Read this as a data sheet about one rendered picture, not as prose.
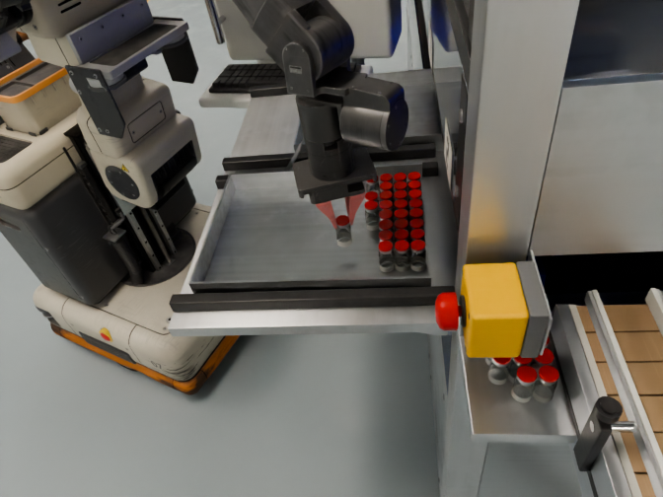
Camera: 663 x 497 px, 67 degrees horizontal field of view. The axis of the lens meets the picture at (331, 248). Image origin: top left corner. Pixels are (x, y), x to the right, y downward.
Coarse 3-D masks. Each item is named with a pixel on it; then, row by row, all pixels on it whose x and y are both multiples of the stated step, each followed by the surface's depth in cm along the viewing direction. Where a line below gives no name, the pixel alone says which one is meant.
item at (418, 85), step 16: (400, 80) 110; (416, 80) 110; (432, 80) 110; (416, 96) 107; (432, 96) 106; (416, 112) 103; (432, 112) 102; (416, 128) 98; (432, 128) 98; (304, 144) 94; (352, 144) 93; (416, 144) 92
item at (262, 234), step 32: (224, 192) 86; (256, 192) 90; (288, 192) 89; (224, 224) 85; (256, 224) 84; (288, 224) 83; (320, 224) 82; (224, 256) 80; (256, 256) 79; (288, 256) 78; (320, 256) 77; (352, 256) 76; (192, 288) 72; (224, 288) 72; (256, 288) 71; (288, 288) 71; (320, 288) 70; (352, 288) 70
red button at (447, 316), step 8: (440, 296) 52; (448, 296) 52; (456, 296) 52; (440, 304) 51; (448, 304) 51; (456, 304) 51; (440, 312) 51; (448, 312) 51; (456, 312) 51; (440, 320) 51; (448, 320) 51; (456, 320) 51; (448, 328) 52; (456, 328) 52
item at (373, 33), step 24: (216, 0) 140; (336, 0) 131; (360, 0) 130; (384, 0) 129; (240, 24) 143; (360, 24) 134; (384, 24) 133; (240, 48) 148; (264, 48) 146; (360, 48) 139; (384, 48) 138
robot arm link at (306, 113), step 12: (300, 96) 58; (324, 96) 57; (336, 96) 56; (300, 108) 57; (312, 108) 56; (324, 108) 56; (336, 108) 57; (300, 120) 59; (312, 120) 57; (324, 120) 57; (336, 120) 58; (312, 132) 59; (324, 132) 58; (336, 132) 59
